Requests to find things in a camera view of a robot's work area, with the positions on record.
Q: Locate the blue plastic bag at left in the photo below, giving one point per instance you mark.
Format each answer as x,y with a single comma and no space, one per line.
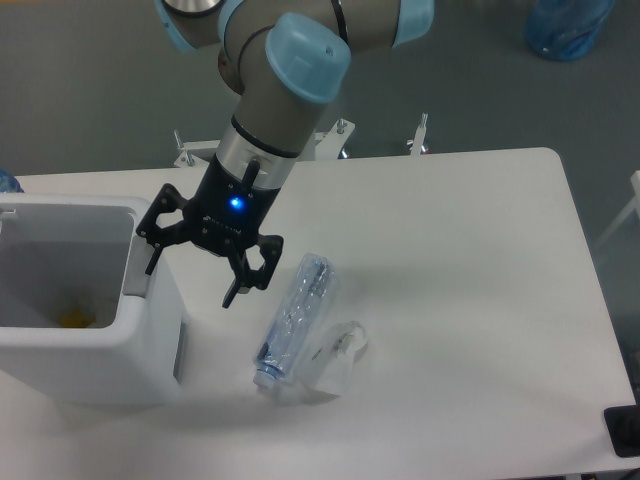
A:
9,183

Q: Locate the crumpled clear plastic cup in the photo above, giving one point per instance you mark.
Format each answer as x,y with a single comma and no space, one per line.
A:
328,362

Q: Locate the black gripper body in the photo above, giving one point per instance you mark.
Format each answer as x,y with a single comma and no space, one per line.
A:
227,211

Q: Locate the white plastic trash can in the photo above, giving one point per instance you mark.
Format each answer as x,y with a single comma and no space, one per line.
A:
64,251

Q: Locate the clear plastic water bottle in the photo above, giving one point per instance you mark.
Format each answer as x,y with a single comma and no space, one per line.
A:
298,311

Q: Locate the yellow trash inside can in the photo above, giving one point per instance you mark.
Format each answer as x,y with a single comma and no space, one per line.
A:
77,318

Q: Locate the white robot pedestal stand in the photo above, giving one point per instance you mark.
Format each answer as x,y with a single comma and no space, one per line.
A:
326,145

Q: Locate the black device at table edge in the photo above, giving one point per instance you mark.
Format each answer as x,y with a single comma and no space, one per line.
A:
623,426

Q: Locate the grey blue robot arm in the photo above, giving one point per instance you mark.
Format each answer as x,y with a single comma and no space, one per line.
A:
286,60

